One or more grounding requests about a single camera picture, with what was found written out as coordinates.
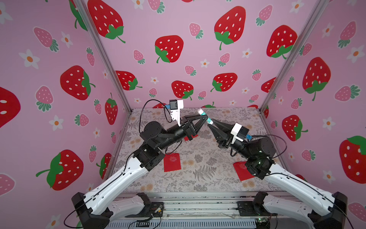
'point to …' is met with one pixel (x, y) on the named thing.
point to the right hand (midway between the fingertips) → (216, 119)
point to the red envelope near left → (172, 162)
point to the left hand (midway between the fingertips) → (207, 117)
